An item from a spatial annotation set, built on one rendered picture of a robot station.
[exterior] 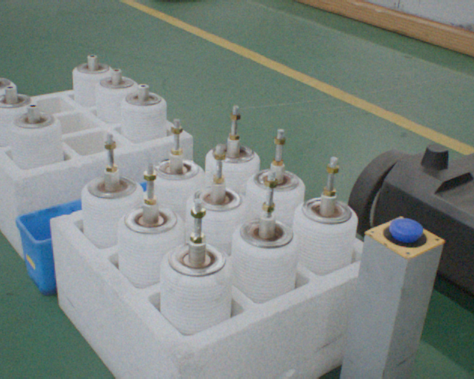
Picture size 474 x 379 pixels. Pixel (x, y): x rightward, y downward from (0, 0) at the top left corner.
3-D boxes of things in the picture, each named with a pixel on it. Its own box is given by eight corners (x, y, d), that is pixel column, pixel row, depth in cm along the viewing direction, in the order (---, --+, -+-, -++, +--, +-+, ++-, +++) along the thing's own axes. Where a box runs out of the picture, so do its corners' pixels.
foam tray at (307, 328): (234, 241, 134) (238, 164, 125) (373, 347, 107) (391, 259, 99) (58, 305, 113) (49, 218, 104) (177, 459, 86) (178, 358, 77)
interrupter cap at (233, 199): (194, 188, 101) (194, 184, 101) (241, 190, 101) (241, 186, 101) (191, 212, 95) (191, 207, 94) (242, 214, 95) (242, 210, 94)
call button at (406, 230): (402, 227, 82) (405, 213, 81) (426, 241, 79) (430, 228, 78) (381, 236, 80) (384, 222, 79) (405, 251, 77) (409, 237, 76)
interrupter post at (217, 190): (210, 196, 99) (211, 177, 97) (225, 197, 99) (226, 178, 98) (209, 204, 97) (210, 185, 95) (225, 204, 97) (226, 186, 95)
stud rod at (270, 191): (265, 216, 89) (269, 168, 86) (271, 218, 89) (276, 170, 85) (263, 220, 88) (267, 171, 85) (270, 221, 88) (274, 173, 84)
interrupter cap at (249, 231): (237, 247, 87) (238, 244, 86) (241, 219, 93) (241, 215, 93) (293, 253, 86) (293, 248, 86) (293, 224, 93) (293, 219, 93)
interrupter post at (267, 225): (257, 239, 89) (259, 219, 87) (258, 230, 91) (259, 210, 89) (274, 241, 89) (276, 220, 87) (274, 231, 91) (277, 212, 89)
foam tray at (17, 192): (111, 147, 172) (108, 83, 163) (192, 208, 145) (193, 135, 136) (-38, 182, 150) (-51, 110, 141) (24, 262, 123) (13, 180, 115)
